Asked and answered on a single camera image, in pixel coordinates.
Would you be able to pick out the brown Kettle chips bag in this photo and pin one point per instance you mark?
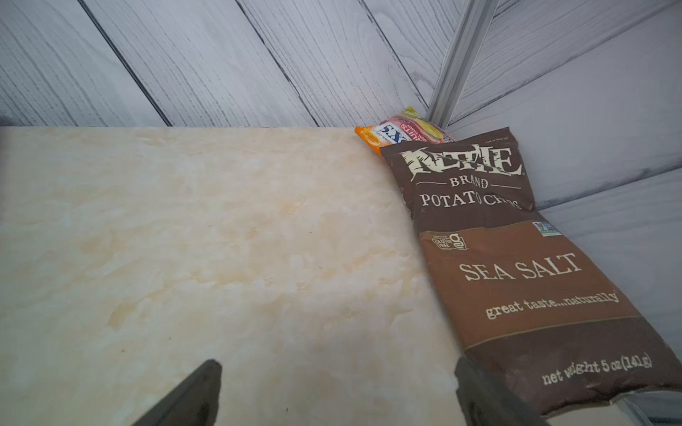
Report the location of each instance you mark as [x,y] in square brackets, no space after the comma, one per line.
[524,301]

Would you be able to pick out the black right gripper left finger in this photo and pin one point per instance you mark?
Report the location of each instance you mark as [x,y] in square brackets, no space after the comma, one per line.
[195,401]

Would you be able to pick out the orange pink snack packet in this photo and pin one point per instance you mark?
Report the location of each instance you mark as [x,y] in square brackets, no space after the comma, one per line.
[407,126]

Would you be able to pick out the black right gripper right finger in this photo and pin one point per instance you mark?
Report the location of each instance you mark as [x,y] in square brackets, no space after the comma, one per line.
[486,401]

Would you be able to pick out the right aluminium frame post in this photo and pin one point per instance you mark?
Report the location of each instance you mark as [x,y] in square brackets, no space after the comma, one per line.
[459,59]

